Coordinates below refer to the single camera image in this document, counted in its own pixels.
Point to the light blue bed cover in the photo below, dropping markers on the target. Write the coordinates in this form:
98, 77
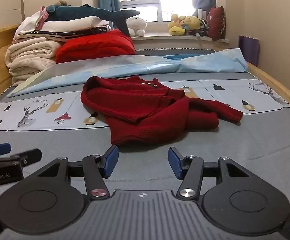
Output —
134, 65

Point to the window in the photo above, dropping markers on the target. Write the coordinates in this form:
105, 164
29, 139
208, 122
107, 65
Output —
145, 2

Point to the stone windowsill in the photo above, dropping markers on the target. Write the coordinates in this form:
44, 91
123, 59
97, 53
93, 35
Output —
160, 38

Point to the white folded garment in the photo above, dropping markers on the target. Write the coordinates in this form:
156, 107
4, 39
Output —
29, 23

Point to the black and white plush toy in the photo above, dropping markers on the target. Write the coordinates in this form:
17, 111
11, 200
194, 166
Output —
203, 26

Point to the purple rolled mat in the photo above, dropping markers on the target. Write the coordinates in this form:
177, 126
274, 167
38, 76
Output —
248, 51

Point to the yellow bear plush toy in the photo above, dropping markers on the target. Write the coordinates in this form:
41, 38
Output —
192, 22

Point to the brown plush toy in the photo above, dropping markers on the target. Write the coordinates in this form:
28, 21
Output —
61, 3

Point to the white bottles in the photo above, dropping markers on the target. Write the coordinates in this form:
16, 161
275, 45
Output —
201, 13

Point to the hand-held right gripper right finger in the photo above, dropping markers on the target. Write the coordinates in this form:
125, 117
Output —
174, 163

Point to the red folded blanket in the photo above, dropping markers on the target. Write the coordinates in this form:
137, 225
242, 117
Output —
94, 45

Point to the blue shark plush toy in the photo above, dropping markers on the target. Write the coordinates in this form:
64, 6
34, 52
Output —
84, 12

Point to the dark red patterned cushion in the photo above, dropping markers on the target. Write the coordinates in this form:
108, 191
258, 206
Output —
216, 22

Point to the pink garment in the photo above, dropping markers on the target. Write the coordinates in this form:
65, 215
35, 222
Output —
42, 17

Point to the cream folded blanket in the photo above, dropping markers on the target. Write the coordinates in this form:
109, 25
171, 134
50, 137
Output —
29, 57

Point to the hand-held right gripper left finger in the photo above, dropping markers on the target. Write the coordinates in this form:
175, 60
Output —
111, 160

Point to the dark red knit sweater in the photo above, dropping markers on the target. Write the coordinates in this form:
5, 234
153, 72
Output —
145, 115

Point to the yellow duck plush toy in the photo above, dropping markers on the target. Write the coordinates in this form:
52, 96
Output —
176, 27

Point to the white folded quilt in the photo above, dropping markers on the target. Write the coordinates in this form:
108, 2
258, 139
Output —
72, 23

